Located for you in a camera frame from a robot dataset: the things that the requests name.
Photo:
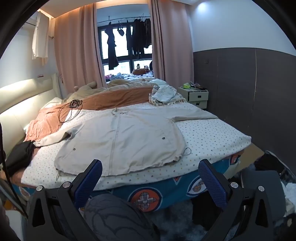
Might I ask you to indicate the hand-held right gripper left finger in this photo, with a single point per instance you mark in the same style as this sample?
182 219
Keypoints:
89 183

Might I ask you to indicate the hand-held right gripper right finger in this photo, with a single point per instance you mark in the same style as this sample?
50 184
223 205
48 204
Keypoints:
211 183

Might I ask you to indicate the beige jacket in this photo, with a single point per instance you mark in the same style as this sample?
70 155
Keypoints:
129 139

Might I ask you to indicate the row of black hanging clothes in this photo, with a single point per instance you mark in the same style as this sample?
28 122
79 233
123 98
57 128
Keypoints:
138 37

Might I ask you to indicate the person's leg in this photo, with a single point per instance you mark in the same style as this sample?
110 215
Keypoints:
115 220

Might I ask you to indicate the bed with dotted sheet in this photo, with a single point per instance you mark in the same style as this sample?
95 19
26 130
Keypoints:
208 136

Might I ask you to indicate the grey shaggy rug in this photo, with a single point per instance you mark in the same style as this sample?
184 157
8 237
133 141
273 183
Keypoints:
175 222

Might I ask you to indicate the black bag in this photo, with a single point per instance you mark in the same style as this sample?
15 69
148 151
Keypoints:
270 162

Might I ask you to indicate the black cloth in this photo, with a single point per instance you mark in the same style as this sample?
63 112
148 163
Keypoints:
19 155

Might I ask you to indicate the white cloth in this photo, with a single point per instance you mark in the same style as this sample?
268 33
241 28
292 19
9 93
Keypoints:
288 194

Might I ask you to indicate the orange blanket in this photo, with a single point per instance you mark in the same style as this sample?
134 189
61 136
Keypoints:
111 99

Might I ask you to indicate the white nightstand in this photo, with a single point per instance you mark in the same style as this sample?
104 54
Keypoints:
196 97

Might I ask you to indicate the pale fringed cloth pile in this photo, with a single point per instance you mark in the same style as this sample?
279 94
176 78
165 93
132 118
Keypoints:
164 95

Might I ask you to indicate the cream padded headboard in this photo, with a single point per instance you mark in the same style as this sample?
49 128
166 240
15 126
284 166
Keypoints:
23 99

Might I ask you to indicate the tan blanket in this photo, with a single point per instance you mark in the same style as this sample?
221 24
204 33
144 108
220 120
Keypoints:
129 84

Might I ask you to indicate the blue plush toy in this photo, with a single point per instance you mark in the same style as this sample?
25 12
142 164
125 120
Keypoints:
118 75

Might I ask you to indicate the mint green cloth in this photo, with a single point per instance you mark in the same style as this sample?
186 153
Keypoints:
158 81

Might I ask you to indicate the brown plush toy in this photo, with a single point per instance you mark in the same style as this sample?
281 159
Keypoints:
138 71

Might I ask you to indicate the black framed window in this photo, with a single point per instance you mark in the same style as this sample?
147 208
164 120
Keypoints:
122 58

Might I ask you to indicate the long black hanging garment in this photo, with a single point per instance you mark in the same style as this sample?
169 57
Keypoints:
112 53

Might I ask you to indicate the pink curtain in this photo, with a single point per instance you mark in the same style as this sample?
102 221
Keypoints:
171 46
76 46

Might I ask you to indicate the small dark hanging garment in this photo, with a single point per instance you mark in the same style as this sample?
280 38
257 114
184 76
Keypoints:
121 32

